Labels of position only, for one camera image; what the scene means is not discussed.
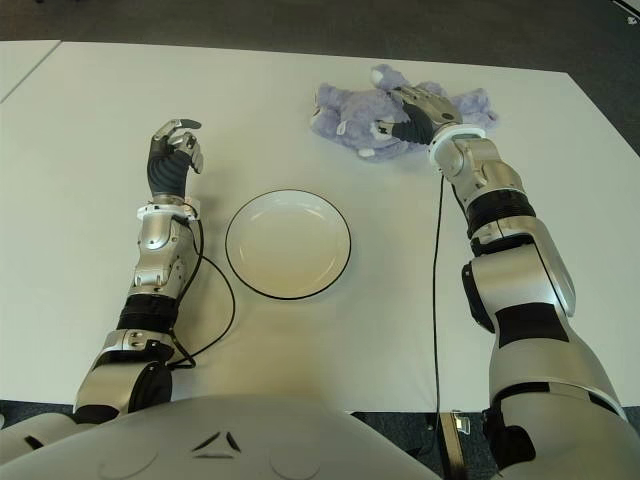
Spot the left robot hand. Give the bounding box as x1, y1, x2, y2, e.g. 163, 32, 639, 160
146, 117, 205, 197

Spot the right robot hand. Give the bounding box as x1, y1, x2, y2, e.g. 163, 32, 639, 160
372, 84, 464, 147

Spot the purple plush doll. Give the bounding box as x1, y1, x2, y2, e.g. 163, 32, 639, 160
308, 63, 501, 162

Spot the white plate with black rim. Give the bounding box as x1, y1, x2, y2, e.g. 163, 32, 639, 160
224, 188, 353, 302

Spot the grey robot torso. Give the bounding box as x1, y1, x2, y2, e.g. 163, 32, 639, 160
0, 394, 441, 480

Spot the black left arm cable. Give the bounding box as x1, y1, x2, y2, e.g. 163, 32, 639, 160
167, 219, 236, 371

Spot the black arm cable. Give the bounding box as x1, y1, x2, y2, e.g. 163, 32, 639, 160
430, 172, 446, 480
167, 219, 236, 371

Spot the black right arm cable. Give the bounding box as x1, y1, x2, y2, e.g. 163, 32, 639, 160
430, 172, 446, 480

